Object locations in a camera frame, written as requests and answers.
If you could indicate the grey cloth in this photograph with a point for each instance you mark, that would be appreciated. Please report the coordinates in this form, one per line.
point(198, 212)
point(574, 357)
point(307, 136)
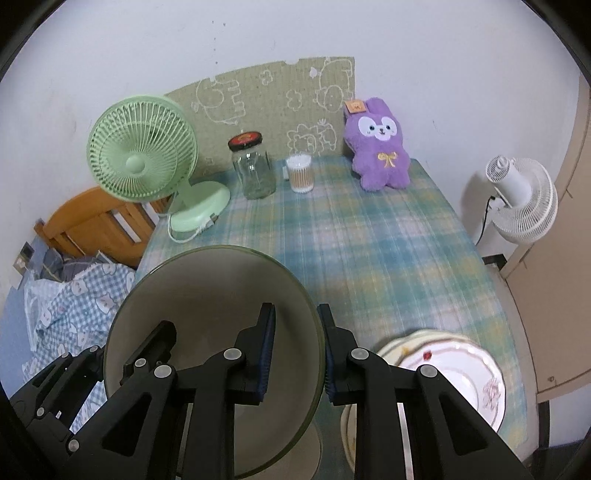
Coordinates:
point(69, 267)

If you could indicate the beaded yellow floral plate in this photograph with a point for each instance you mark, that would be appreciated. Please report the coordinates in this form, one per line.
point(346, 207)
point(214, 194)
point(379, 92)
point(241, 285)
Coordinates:
point(401, 346)

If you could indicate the scalloped yellow floral plate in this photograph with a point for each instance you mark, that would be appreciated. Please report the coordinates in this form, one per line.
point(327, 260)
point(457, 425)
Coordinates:
point(347, 429)

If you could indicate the green desk fan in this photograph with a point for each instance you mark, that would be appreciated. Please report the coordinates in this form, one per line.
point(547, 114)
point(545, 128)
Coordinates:
point(138, 161)

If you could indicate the beige door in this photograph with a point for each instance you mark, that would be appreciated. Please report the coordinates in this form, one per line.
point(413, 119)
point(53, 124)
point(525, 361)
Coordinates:
point(572, 230)

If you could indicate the purple plush bunny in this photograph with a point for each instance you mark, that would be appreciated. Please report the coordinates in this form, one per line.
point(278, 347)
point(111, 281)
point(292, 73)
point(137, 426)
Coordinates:
point(378, 157)

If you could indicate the wooden chair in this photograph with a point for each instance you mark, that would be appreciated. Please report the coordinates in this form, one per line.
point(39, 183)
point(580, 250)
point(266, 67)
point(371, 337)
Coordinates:
point(83, 221)

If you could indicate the large floral ceramic bowl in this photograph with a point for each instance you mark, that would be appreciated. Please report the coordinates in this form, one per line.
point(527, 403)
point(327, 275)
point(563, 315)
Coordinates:
point(207, 295)

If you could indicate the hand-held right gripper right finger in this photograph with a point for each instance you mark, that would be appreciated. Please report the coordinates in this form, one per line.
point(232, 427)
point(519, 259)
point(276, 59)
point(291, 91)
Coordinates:
point(328, 360)

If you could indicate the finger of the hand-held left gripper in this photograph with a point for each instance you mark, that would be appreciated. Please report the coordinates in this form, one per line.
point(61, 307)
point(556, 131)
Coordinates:
point(154, 346)
point(90, 364)

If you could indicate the plaid tablecloth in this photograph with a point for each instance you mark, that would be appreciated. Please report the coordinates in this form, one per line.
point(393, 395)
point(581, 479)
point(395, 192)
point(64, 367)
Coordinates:
point(369, 254)

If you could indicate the cotton swab container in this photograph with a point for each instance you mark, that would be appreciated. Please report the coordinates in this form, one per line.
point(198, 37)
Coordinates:
point(301, 177)

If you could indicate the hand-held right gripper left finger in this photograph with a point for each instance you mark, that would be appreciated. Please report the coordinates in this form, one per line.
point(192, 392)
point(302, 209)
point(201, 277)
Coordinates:
point(267, 350)

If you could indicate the glass jar with dark lid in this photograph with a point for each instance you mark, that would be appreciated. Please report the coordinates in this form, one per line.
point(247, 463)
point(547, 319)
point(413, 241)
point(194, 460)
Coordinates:
point(254, 170)

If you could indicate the white clip fan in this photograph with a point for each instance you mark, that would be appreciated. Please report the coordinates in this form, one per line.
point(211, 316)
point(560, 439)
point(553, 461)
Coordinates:
point(526, 203)

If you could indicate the blue checked blanket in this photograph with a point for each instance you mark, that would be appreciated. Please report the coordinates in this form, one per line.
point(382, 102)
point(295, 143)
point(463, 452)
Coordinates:
point(78, 300)

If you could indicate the green patterned cushion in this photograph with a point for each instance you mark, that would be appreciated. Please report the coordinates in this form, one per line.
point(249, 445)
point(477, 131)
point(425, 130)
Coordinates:
point(277, 101)

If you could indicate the wall socket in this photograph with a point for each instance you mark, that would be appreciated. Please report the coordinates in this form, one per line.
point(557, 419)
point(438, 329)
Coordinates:
point(27, 251)

